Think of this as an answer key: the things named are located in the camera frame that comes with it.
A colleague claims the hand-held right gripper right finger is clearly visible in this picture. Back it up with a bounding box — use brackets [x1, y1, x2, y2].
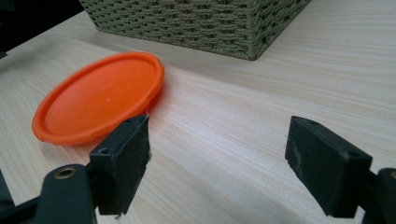
[284, 115, 374, 219]

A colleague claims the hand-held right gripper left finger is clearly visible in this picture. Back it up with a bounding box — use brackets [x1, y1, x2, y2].
[89, 114, 152, 217]

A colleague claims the orange plastic plate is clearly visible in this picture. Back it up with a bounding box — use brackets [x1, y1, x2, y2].
[31, 51, 165, 147]

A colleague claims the green woven basket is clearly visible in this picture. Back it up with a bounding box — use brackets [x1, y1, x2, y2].
[78, 0, 312, 62]

